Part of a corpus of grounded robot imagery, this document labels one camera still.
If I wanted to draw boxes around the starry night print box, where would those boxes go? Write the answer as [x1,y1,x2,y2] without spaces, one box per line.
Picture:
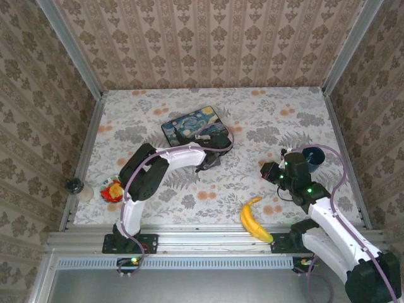
[160,106,234,156]

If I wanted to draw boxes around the dark blue mug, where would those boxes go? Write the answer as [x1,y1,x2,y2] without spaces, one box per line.
[301,145,326,174]

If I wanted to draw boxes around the floral fern print tablecloth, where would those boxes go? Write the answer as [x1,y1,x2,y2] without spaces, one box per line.
[74,87,364,227]

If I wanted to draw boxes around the yellow banana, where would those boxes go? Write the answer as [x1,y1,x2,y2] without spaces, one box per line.
[240,196,274,244]

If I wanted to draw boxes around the grey metal panel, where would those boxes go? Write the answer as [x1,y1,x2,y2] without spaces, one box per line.
[49,268,351,303]

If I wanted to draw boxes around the black capped white bottle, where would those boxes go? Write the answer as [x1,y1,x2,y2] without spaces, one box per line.
[64,177,95,203]

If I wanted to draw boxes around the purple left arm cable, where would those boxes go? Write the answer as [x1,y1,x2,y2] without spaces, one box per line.
[119,123,235,278]

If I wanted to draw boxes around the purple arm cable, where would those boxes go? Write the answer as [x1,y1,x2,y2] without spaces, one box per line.
[119,123,235,278]
[288,144,399,303]

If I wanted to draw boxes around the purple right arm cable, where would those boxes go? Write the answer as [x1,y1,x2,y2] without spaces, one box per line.
[288,144,399,303]

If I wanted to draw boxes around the aluminium right side rail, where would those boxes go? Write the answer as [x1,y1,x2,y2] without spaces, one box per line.
[321,88,373,230]

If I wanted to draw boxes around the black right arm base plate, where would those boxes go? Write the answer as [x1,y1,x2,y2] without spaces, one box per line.
[270,233,304,254]

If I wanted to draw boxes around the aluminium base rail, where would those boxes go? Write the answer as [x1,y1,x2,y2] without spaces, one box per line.
[45,223,391,255]

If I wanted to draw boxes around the white slotted cable duct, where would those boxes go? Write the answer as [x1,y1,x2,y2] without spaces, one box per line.
[56,256,296,270]

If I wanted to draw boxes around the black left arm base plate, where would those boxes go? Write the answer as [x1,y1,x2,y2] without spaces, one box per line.
[102,233,159,254]

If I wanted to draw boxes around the aluminium left side rail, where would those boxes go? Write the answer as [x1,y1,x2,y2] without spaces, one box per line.
[58,96,107,233]

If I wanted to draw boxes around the aluminium right frame post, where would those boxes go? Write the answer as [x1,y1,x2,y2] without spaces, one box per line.
[321,0,384,95]

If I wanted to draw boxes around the aluminium frame post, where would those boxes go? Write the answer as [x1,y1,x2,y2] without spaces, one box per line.
[321,0,384,95]
[35,0,104,100]

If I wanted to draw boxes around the aluminium left frame post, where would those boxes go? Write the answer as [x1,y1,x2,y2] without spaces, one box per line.
[35,0,104,100]

